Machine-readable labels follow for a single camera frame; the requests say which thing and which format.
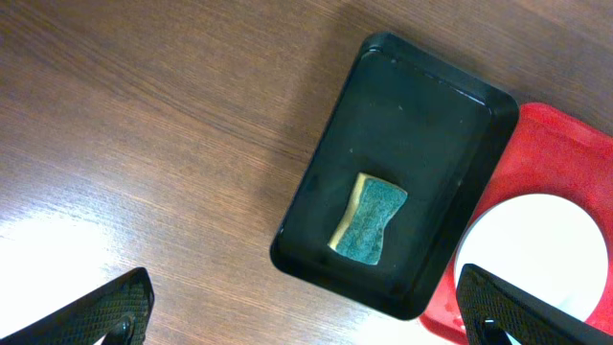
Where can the black rectangular tray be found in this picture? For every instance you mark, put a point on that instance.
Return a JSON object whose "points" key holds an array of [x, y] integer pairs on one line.
{"points": [[421, 124]]}

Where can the light blue plate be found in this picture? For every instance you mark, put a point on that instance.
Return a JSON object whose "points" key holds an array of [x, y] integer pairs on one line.
{"points": [[543, 244]]}

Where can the green yellow sponge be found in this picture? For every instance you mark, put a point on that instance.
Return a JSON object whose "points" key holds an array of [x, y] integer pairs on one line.
{"points": [[359, 235]]}

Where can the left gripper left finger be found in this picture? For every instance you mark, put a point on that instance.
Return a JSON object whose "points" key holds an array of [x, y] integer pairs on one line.
{"points": [[115, 313]]}

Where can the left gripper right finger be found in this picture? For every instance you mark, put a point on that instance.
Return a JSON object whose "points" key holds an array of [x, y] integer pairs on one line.
{"points": [[497, 312]]}

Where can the red plastic tray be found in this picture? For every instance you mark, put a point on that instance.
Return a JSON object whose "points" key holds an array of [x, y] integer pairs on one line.
{"points": [[549, 153]]}

